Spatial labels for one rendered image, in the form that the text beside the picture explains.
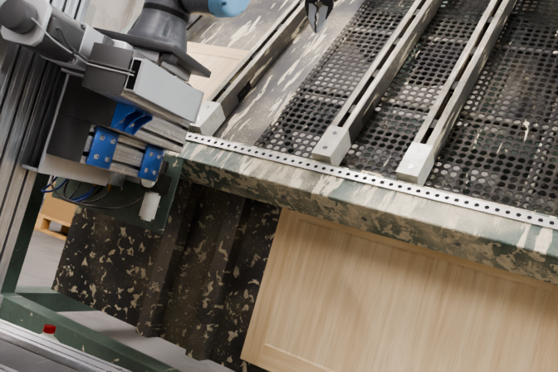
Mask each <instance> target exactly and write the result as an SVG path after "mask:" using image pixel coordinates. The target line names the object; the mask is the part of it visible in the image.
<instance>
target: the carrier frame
mask: <svg viewBox="0 0 558 372"><path fill-rule="evenodd" d="M50 176H51V175H49V174H41V173H38V172H37V176H36V179H35V182H34V184H33V188H32V192H31V195H30V198H29V201H28V204H27V208H26V212H25V214H24V217H23V220H22V225H21V227H20V230H19V234H18V236H17V240H16V244H15V247H14V249H13V252H12V257H11V260H10V262H9V265H8V269H7V273H6V276H5V279H4V282H3V284H2V290H1V292H0V294H2V295H4V297H3V299H2V304H1V307H0V319H2V320H4V321H7V322H10V323H12V324H14V325H16V326H20V327H22V328H24V329H27V330H30V331H32V332H35V333H37V334H39V335H40V334H42V332H43V331H42V330H43V326H44V325H45V324H49V325H53V326H55V327H56V331H55V333H54V335H53V336H55V337H56V338H57V339H58V340H59V342H60V343H62V344H64V345H68V346H70V347H72V348H74V349H77V350H80V351H82V352H85V353H87V354H89V355H93V356H95V357H97V358H99V359H102V360H105V361H107V362H110V363H111V364H114V365H118V366H119V367H122V368H124V369H127V370H130V371H132V372H183V371H181V370H177V369H175V368H174V367H172V366H170V365H167V364H165V363H163V362H161V361H159V360H157V359H155V358H152V357H150V356H148V355H146V354H144V353H142V352H140V351H137V350H135V349H133V348H131V347H129V346H128V345H124V344H122V343H120V342H119V341H117V340H114V339H111V338H110V337H108V336H106V335H103V334H101V333H100V332H97V331H95V330H92V329H91V328H89V327H87V326H85V325H82V324H80V323H78V322H76V321H74V320H71V319H69V318H67V317H65V316H63V315H61V314H59V313H57V312H65V311H102V312H104V313H106V314H107V315H110V316H113V317H114V318H116V319H119V320H121V321H123V322H126V323H128V324H130V325H132V326H135V327H136V330H135V332H136V333H138V334H140V335H142V336H145V337H147V338H150V337H159V338H161V339H164V340H166V341H168V342H170V343H173V344H175V345H177V346H180V347H182V348H184V349H186V353H185V354H186V355H187V356H189V357H191V358H193V359H195V360H198V361H200V360H211V361H213V362H215V363H218V364H220V365H222V366H224V367H227V368H229V369H230V370H234V371H236V372H270V371H268V370H265V369H263V368H261V367H258V366H256V365H254V364H251V363H249V362H247V361H245V360H242V359H240V357H241V353H242V348H243V345H244V342H245V339H246V336H247V331H248V327H249V324H250V321H251V318H252V313H253V310H254V306H255V303H256V300H257V295H258V292H259V289H260V285H261V282H262V277H263V274H264V271H265V268H266V264H267V259H268V256H269V253H270V250H271V247H272V242H273V238H274V235H275V232H276V229H277V224H278V221H279V217H280V215H281V209H282V208H281V207H278V206H275V205H272V204H269V203H264V202H260V201H257V200H254V199H251V198H246V197H243V196H240V195H236V194H234V193H229V192H225V191H222V190H219V189H215V188H210V187H208V186H204V185H202V184H196V183H193V182H189V181H187V180H183V179H179V181H178V185H177V188H176V191H175V194H174V199H173V202H172V205H171V208H170V210H169V216H168V219H167V222H166V225H165V228H164V233H163V234H159V233H157V232H153V231H150V230H148V229H145V228H141V227H138V226H135V225H133V224H130V223H127V222H124V221H121V220H119V219H116V218H112V217H109V216H106V215H104V214H101V213H98V212H95V211H92V210H90V209H87V208H83V207H80V206H77V205H76V210H75V212H74V215H73V219H72V221H71V225H70V229H69V232H68V234H67V238H66V242H65V246H64V248H63V251H62V254H61V259H60V261H59V265H58V268H57V270H56V275H55V278H54V281H53V284H52V286H17V282H18V278H19V276H20V273H21V270H22V265H23V263H24V260H25V256H26V254H27V249H28V246H29V243H30V241H31V238H32V233H33V230H34V227H35V224H36V221H37V217H38V214H39V211H40V208H41V205H42V200H43V198H44V194H45V193H42V189H43V188H45V187H46V186H47V184H48V181H49V178H50Z"/></svg>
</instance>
